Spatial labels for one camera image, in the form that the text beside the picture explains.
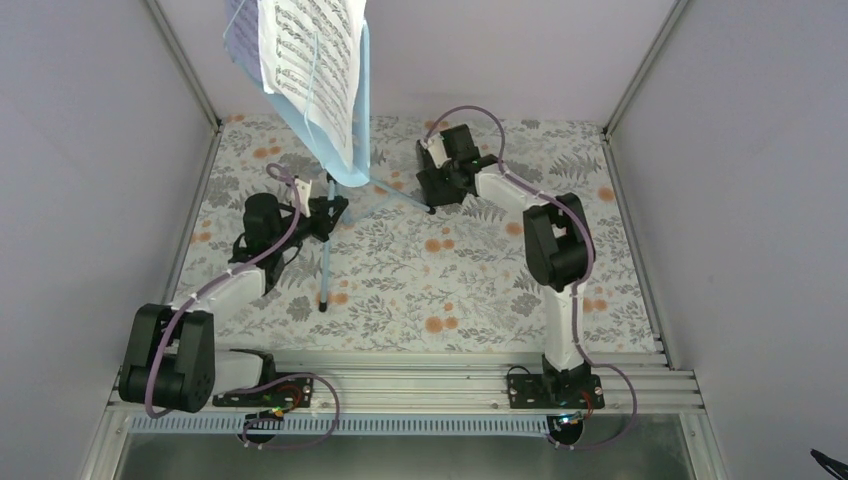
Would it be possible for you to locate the black mounting plate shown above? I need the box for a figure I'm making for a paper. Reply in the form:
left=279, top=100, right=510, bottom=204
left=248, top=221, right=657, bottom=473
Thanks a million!
left=506, top=372, right=606, bottom=410
left=212, top=376, right=315, bottom=410

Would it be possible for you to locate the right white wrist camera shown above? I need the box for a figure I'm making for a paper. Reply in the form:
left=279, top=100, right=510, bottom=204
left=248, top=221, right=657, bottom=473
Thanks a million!
left=423, top=135, right=449, bottom=168

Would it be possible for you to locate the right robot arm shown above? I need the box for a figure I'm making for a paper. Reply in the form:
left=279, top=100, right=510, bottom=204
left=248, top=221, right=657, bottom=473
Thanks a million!
left=415, top=125, right=594, bottom=407

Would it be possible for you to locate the light blue music stand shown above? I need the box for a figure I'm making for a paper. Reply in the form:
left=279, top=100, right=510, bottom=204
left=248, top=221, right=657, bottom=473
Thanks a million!
left=193, top=1, right=397, bottom=313

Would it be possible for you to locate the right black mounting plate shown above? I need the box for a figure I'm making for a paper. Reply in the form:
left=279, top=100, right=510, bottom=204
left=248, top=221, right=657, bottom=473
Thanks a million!
left=506, top=372, right=606, bottom=410

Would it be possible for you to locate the white sheet music page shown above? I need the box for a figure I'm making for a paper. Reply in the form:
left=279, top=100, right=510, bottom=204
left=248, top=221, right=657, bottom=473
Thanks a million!
left=257, top=1, right=366, bottom=173

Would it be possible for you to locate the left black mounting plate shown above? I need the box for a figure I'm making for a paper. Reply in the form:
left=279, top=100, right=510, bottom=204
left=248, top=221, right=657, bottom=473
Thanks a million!
left=212, top=376, right=315, bottom=410

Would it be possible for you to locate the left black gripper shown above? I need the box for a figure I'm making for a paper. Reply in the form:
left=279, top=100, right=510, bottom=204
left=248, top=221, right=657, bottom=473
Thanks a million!
left=271, top=195, right=346, bottom=252

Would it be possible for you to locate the black object at corner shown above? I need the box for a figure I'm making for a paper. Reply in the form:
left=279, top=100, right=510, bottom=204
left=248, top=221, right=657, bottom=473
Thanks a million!
left=810, top=449, right=848, bottom=480

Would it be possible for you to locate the light blue cable duct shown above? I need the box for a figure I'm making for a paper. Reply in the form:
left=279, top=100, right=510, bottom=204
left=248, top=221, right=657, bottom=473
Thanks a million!
left=127, top=413, right=548, bottom=437

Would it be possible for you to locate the aluminium rail base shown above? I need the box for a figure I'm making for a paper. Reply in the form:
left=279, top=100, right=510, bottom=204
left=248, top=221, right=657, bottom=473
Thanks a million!
left=83, top=352, right=727, bottom=479

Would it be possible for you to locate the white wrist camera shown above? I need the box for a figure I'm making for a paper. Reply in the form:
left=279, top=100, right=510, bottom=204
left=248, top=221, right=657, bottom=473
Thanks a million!
left=423, top=135, right=449, bottom=168
left=292, top=178, right=312, bottom=218

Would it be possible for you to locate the floral patterned mat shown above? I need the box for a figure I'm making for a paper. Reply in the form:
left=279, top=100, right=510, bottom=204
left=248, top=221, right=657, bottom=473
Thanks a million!
left=177, top=112, right=656, bottom=356

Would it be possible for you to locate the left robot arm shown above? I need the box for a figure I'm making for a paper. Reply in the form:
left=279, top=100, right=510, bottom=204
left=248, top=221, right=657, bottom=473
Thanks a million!
left=118, top=193, right=349, bottom=418

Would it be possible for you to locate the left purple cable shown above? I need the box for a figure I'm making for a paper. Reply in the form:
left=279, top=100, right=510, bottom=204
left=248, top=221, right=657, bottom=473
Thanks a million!
left=144, top=163, right=340, bottom=452

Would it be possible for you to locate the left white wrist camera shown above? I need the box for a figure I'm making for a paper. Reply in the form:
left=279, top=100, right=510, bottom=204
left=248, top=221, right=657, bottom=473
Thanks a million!
left=292, top=178, right=312, bottom=218

